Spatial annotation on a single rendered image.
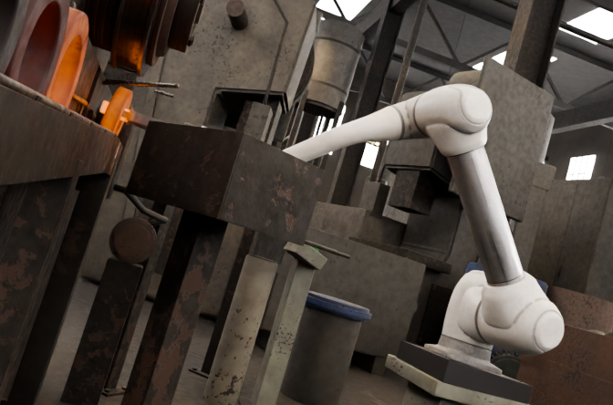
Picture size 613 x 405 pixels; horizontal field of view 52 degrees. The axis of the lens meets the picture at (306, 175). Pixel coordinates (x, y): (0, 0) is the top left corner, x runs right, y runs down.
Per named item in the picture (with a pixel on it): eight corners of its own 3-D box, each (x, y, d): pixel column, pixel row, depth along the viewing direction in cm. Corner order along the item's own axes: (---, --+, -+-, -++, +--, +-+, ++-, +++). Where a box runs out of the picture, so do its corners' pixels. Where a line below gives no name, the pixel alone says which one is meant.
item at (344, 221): (306, 316, 642) (337, 212, 655) (374, 347, 549) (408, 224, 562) (263, 306, 614) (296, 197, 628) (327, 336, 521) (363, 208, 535)
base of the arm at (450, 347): (467, 361, 205) (472, 344, 206) (503, 376, 184) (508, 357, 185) (417, 345, 202) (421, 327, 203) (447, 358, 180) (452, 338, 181)
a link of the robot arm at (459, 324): (470, 343, 202) (488, 277, 206) (509, 357, 185) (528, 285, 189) (430, 330, 196) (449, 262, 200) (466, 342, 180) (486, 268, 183)
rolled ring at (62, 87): (73, 4, 76) (46, -6, 75) (27, 150, 77) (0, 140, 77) (97, 20, 94) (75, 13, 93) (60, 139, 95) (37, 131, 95)
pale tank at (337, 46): (241, 275, 991) (322, 11, 1047) (234, 270, 1080) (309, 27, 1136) (296, 291, 1009) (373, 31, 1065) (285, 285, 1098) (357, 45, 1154)
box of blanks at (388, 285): (253, 348, 351) (293, 215, 360) (205, 316, 424) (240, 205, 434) (398, 379, 396) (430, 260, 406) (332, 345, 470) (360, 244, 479)
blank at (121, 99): (117, 81, 148) (130, 88, 149) (122, 89, 164) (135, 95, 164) (91, 143, 147) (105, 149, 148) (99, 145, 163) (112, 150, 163)
